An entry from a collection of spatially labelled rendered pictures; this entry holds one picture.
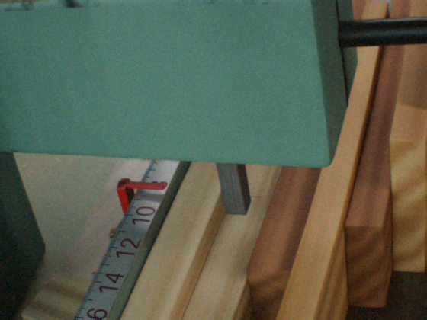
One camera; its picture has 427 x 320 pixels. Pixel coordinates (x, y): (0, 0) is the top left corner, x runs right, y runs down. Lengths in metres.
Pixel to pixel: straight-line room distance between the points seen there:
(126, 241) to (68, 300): 0.16
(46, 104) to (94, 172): 0.35
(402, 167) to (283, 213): 0.06
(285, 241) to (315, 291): 0.05
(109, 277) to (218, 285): 0.04
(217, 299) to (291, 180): 0.07
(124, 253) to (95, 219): 0.27
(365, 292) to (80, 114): 0.15
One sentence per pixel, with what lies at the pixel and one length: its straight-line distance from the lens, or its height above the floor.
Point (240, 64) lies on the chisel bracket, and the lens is 0.30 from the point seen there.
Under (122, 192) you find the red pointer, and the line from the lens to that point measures 0.39.
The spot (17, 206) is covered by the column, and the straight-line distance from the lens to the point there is 0.58.
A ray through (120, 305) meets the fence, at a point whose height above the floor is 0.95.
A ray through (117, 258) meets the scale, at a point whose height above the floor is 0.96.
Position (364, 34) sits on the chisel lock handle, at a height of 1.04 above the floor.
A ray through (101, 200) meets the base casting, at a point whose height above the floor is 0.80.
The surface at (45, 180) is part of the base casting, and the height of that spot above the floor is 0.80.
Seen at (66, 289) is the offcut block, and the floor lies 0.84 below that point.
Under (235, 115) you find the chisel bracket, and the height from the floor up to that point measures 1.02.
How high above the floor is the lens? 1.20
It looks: 37 degrees down
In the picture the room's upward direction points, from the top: 11 degrees counter-clockwise
